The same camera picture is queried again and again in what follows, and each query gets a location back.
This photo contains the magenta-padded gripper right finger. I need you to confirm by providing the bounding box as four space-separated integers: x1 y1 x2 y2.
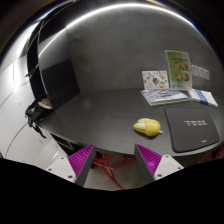
134 143 185 186

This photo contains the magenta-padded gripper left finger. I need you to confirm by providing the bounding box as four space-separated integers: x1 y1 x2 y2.
45 143 96 188

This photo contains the yellow computer mouse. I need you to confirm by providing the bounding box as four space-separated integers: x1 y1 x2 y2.
133 117 165 138

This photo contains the dark grey mouse pad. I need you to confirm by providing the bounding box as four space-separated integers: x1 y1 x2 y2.
164 106 221 154

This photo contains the black bag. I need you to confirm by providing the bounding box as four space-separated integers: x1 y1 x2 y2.
24 99 54 139

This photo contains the grey striped book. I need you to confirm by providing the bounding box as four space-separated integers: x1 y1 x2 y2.
140 88 192 107

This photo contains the white sticker sheet card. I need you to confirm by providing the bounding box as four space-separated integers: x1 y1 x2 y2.
141 69 170 91

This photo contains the white and blue booklet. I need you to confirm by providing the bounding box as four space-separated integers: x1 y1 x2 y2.
188 88 220 109

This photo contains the black partition panel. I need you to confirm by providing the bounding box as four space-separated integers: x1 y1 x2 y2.
26 19 81 112

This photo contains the green menu poster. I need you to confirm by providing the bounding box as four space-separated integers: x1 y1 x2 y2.
164 49 194 92

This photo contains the white wall plates group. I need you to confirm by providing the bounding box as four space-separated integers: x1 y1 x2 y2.
191 64 212 81

